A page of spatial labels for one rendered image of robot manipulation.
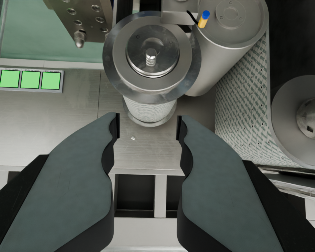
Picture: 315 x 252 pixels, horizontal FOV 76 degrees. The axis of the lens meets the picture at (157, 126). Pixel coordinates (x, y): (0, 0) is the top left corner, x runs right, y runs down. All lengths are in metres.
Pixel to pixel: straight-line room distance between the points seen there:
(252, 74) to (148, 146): 0.35
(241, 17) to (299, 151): 0.22
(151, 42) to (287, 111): 0.23
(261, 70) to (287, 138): 0.11
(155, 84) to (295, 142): 0.22
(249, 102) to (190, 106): 0.28
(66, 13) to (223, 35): 0.44
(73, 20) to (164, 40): 0.41
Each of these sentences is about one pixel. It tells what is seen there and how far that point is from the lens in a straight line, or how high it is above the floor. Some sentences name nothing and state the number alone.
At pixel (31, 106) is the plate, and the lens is 0.71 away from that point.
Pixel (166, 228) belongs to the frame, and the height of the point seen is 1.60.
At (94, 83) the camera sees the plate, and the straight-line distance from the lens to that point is 0.67.
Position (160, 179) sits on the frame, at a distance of 0.62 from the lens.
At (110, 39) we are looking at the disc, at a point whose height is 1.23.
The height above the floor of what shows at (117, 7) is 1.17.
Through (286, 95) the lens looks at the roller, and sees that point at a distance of 0.37.
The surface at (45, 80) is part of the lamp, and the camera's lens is 0.71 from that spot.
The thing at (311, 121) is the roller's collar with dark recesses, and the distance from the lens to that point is 0.35.
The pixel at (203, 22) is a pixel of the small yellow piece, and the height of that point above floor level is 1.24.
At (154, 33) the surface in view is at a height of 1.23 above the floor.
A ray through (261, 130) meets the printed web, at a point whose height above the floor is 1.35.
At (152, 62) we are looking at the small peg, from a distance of 0.27.
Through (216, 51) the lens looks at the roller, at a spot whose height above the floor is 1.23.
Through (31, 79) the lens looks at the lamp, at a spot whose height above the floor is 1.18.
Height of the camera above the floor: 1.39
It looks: 8 degrees down
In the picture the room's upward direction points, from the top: 178 degrees counter-clockwise
